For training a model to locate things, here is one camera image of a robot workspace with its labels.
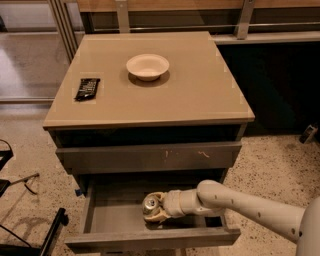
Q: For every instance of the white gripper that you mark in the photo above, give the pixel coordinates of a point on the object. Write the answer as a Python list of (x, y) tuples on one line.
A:
[(173, 203)]

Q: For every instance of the white green 7up can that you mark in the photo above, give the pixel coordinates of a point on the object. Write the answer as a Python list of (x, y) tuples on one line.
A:
[(151, 205)]

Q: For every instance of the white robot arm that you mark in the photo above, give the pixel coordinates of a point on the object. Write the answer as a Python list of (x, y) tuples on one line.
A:
[(298, 225)]

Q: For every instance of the grey open middle drawer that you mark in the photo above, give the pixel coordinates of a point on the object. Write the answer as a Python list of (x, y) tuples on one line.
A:
[(113, 221)]

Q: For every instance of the grey top drawer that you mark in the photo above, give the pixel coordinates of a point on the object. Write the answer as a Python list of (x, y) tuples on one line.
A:
[(149, 158)]

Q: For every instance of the beige top drawer cabinet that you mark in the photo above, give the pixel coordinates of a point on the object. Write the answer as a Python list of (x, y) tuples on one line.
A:
[(196, 101)]

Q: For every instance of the white paper bowl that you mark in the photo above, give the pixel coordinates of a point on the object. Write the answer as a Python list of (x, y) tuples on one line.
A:
[(147, 67)]

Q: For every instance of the small grey floor object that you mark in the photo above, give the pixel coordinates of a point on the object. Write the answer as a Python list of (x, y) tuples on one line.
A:
[(309, 133)]

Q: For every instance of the black chair frame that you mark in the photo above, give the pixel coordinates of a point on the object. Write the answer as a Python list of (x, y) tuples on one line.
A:
[(46, 242)]

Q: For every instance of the metal window frame rail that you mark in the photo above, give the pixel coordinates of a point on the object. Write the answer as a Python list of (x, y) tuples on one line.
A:
[(229, 21)]

